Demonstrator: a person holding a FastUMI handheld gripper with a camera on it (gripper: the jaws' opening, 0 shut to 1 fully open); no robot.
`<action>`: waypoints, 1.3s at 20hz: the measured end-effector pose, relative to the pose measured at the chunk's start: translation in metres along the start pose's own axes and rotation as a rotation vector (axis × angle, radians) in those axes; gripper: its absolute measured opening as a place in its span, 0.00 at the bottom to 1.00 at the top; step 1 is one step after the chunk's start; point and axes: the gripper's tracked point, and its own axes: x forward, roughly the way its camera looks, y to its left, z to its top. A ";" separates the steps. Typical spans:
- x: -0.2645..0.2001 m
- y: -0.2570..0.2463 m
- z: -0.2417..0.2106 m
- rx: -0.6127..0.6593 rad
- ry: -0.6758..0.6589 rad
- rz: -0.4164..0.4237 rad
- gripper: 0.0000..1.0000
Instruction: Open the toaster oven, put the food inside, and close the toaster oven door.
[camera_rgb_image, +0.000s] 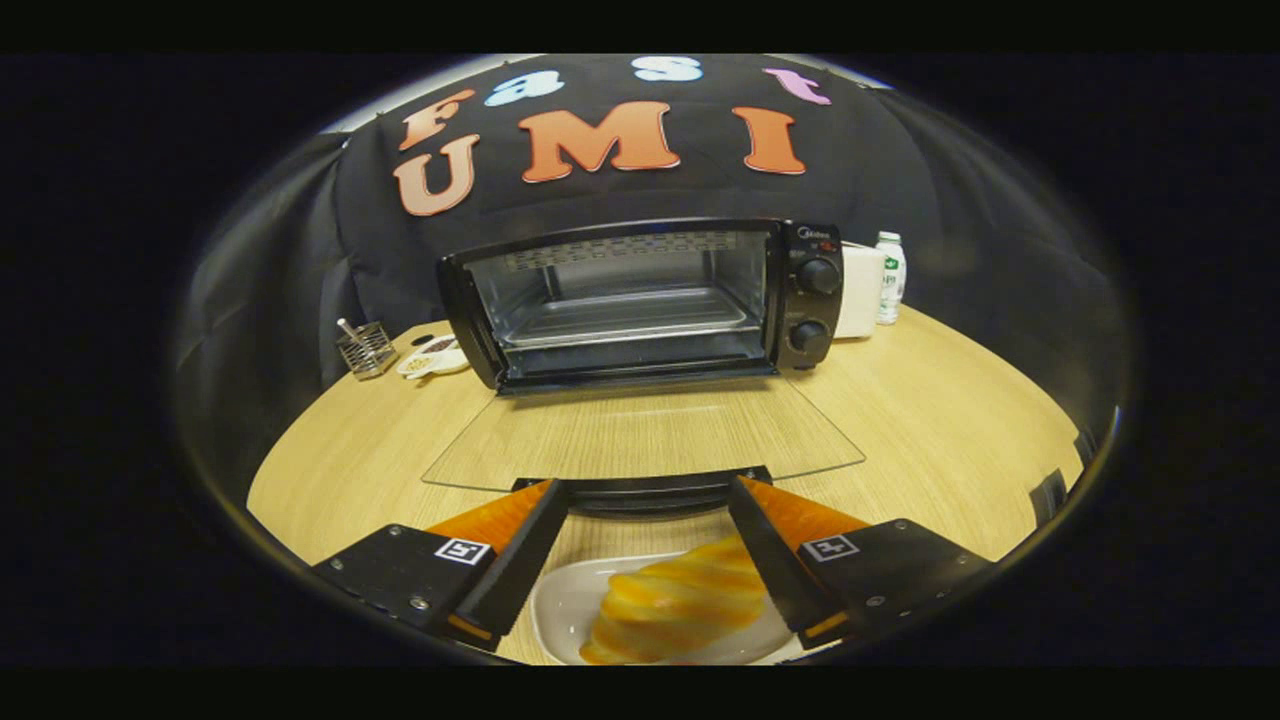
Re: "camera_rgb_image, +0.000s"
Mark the white box appliance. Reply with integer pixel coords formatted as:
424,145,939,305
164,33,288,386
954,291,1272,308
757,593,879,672
835,243,888,339

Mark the black toaster oven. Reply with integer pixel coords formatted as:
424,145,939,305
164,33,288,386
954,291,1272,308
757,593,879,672
422,218,866,521

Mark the metal wire basket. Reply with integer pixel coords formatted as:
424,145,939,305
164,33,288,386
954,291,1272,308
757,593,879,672
336,318,399,381

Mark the white oval plate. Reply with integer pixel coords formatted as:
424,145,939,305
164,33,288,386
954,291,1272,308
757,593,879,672
530,552,801,666

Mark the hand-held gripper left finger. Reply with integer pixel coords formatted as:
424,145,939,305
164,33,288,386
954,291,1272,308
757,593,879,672
312,480,570,654

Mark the clear plastic bottle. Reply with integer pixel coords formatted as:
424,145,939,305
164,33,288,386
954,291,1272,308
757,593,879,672
876,232,907,326

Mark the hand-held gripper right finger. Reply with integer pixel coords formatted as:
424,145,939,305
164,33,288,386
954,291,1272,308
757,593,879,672
728,476,996,651

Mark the small white snack dish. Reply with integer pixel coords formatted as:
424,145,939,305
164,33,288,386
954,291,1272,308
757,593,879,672
396,335,471,381

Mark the yellow croissant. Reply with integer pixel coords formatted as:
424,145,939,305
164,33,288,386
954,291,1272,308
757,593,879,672
580,535,769,666

